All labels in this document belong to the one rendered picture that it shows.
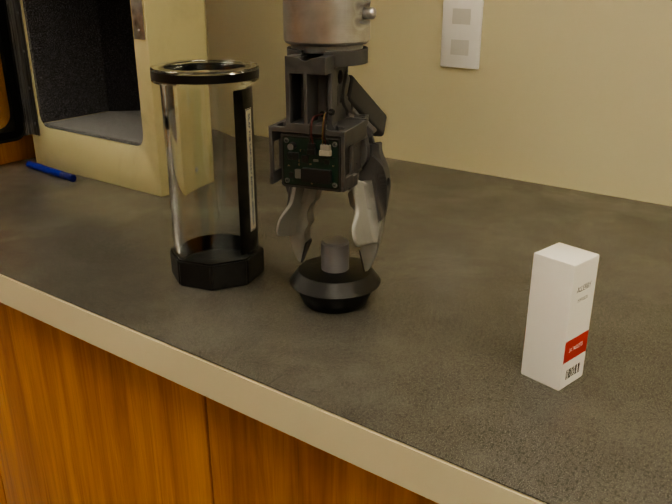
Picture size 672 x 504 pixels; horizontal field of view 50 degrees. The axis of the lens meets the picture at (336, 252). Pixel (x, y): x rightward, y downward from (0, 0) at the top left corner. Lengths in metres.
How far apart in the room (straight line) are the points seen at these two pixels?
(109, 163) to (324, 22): 0.64
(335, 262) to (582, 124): 0.58
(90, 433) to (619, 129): 0.84
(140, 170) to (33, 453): 0.42
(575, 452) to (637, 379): 0.13
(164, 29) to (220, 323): 0.51
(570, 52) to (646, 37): 0.11
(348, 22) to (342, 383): 0.30
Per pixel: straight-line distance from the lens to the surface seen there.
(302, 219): 0.71
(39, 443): 1.05
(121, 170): 1.16
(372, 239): 0.69
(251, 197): 0.77
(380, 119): 0.74
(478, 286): 0.79
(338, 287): 0.69
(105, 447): 0.91
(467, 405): 0.58
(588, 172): 1.19
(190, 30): 1.11
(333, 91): 0.62
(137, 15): 1.07
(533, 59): 1.19
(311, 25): 0.62
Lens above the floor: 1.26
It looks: 22 degrees down
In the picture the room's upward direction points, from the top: straight up
